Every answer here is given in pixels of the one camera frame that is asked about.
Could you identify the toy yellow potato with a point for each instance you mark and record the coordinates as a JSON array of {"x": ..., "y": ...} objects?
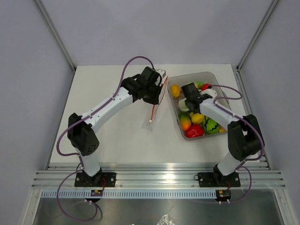
[{"x": 175, "y": 91}]

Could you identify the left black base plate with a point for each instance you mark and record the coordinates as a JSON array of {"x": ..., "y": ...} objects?
[{"x": 101, "y": 179}]

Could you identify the toy yellow pear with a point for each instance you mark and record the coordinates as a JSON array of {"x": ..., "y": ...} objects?
[{"x": 196, "y": 118}]

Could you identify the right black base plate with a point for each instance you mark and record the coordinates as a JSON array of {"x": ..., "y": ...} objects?
[{"x": 214, "y": 180}]

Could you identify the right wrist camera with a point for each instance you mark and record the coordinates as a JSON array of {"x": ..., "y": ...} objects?
[{"x": 211, "y": 92}]

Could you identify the toy green orange mango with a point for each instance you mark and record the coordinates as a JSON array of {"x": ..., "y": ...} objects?
[{"x": 185, "y": 121}]

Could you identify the aluminium frame post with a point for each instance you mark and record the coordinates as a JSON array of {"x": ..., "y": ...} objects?
[
  {"x": 258, "y": 32},
  {"x": 54, "y": 33}
]

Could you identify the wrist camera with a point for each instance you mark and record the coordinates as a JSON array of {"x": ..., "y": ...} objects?
[
  {"x": 161, "y": 72},
  {"x": 211, "y": 92}
]

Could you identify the white slotted cable duct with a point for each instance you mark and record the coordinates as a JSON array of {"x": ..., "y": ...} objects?
[{"x": 131, "y": 194}]

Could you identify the toy napa cabbage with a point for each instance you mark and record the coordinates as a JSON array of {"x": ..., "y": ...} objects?
[{"x": 182, "y": 105}]

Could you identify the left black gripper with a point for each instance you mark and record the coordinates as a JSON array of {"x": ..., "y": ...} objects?
[{"x": 155, "y": 100}]

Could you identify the crumpled clear plastic wrap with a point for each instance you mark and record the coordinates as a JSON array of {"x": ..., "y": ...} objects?
[{"x": 166, "y": 219}]

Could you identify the toy green watermelon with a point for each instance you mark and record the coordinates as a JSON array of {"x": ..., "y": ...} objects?
[{"x": 210, "y": 126}]

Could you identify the toy red bell pepper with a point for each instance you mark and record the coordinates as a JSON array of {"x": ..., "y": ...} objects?
[{"x": 194, "y": 131}]

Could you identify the grey plastic food bin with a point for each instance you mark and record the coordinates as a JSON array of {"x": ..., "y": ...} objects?
[{"x": 210, "y": 111}]

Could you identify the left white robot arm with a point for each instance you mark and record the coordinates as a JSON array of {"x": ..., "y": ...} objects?
[{"x": 83, "y": 128}]

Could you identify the right aluminium frame post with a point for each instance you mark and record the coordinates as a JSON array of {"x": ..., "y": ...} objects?
[{"x": 258, "y": 32}]

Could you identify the left aluminium frame post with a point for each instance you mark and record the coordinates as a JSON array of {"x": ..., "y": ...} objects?
[{"x": 54, "y": 33}]

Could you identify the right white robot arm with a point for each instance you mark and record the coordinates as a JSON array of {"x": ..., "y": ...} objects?
[{"x": 244, "y": 137}]

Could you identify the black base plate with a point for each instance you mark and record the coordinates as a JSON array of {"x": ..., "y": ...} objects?
[
  {"x": 101, "y": 179},
  {"x": 214, "y": 180}
]

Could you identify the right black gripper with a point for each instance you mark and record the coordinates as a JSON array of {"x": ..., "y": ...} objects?
[{"x": 186, "y": 101}]

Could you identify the toy green cucumber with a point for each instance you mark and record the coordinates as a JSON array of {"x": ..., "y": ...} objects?
[{"x": 198, "y": 84}]

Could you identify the aluminium mounting rail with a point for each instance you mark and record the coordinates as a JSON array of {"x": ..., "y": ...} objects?
[{"x": 155, "y": 176}]

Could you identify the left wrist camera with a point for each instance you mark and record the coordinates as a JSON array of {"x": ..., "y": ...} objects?
[{"x": 161, "y": 72}]

